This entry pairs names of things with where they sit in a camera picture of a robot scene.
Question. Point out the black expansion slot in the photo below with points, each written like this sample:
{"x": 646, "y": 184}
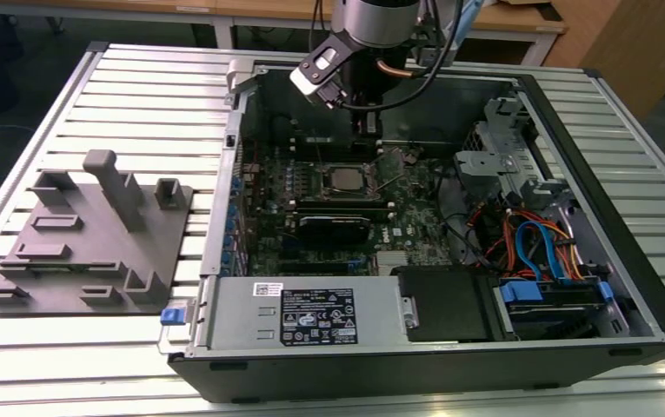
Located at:
{"x": 321, "y": 263}
{"x": 321, "y": 272}

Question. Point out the silver coin battery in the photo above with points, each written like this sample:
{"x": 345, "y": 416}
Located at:
{"x": 410, "y": 156}

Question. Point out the hard disk in blue carrier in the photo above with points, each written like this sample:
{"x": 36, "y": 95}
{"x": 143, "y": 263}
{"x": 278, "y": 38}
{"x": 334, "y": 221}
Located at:
{"x": 520, "y": 293}

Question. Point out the black RAM slot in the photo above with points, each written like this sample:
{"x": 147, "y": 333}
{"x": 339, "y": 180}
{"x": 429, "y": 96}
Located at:
{"x": 343, "y": 200}
{"x": 309, "y": 156}
{"x": 309, "y": 150}
{"x": 309, "y": 140}
{"x": 309, "y": 145}
{"x": 343, "y": 210}
{"x": 343, "y": 205}
{"x": 343, "y": 215}

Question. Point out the wooden cabinet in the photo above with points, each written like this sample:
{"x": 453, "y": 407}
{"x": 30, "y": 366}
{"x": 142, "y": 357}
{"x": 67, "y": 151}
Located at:
{"x": 628, "y": 43}

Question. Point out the green motherboard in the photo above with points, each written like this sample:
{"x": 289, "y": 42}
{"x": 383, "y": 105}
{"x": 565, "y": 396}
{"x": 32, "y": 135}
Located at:
{"x": 419, "y": 217}

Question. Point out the black graphics card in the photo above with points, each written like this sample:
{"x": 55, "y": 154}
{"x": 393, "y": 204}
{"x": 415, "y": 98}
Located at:
{"x": 331, "y": 230}

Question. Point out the blue case latch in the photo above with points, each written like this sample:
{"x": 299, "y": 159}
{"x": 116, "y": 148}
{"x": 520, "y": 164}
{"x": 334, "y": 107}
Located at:
{"x": 171, "y": 317}

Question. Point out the black PC case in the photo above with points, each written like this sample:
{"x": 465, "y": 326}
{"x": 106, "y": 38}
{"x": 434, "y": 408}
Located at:
{"x": 425, "y": 378}

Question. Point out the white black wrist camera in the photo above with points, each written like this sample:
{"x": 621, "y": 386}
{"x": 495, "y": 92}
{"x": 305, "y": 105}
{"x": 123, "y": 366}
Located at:
{"x": 321, "y": 65}

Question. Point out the silver power supply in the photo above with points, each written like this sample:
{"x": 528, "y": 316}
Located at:
{"x": 239, "y": 313}

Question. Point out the CPU socket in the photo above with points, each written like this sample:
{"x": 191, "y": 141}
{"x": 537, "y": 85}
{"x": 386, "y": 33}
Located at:
{"x": 331, "y": 192}

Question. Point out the wooden desk white frame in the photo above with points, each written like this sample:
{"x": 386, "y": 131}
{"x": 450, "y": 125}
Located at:
{"x": 517, "y": 19}

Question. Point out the black plastic drive cover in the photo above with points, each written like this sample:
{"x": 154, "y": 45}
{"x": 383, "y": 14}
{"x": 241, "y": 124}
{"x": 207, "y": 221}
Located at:
{"x": 447, "y": 304}

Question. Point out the silver green CPU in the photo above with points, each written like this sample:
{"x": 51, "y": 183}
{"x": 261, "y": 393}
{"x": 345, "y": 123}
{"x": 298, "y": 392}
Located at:
{"x": 343, "y": 177}

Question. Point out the silver chipset heatsink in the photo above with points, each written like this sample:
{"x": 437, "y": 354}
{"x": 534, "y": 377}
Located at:
{"x": 391, "y": 258}

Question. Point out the grey parts rack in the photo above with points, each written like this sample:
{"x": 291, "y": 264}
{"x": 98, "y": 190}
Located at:
{"x": 106, "y": 247}

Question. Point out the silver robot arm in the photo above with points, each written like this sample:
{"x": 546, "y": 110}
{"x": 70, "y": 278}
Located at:
{"x": 373, "y": 21}

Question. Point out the silver metal drive cage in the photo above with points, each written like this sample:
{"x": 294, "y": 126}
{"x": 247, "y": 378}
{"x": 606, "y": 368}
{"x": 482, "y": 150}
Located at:
{"x": 482, "y": 165}

